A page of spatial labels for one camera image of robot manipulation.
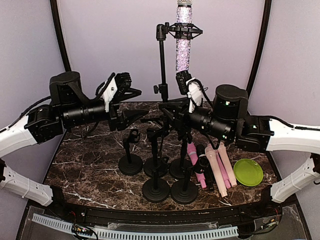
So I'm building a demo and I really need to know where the white cable duct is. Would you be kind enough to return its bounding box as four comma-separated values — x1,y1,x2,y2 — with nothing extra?
31,213,239,240

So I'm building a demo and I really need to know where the black front rail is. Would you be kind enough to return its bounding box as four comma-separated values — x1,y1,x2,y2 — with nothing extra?
64,202,281,225

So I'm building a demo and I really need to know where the small beige microphone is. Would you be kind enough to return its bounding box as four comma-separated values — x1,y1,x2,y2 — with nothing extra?
205,144,228,198

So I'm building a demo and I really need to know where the black microphone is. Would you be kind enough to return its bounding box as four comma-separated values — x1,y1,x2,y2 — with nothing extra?
195,144,215,192

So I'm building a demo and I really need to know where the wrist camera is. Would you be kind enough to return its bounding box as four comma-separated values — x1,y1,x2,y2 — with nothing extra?
95,72,132,113
175,70,205,114

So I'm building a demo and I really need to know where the black stand with clip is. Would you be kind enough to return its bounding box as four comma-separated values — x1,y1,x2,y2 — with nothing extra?
169,129,193,180

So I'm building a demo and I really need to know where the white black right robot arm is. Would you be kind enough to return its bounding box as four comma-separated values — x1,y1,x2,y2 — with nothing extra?
159,83,320,217

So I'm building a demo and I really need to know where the black stand of small beige microphone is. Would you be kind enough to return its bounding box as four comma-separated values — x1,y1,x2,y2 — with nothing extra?
118,128,143,176

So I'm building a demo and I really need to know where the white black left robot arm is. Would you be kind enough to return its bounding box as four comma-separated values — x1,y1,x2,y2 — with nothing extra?
0,71,149,157

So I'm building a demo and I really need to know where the beige microphone tall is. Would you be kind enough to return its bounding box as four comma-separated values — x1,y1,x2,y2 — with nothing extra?
217,142,237,187

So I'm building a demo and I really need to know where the green plate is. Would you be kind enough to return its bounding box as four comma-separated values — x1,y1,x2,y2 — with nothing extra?
233,158,264,187

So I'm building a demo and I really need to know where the glitter silver-head microphone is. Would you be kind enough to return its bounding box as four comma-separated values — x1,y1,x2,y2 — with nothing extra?
175,0,193,73

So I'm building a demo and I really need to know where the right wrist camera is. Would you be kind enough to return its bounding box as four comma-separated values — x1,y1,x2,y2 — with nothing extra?
175,70,205,114

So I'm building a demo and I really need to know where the black tripod shock-mount stand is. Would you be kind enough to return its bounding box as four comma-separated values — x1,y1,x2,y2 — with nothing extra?
141,22,203,133

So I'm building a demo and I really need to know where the black round-base stand front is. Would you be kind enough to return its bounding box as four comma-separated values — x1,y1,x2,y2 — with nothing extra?
170,166,198,205

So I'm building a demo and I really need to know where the black round-base stand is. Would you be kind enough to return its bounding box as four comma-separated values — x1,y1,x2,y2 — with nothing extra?
142,157,170,203
170,166,198,205

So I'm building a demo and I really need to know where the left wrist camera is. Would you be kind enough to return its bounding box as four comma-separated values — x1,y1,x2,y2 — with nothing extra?
95,72,132,113

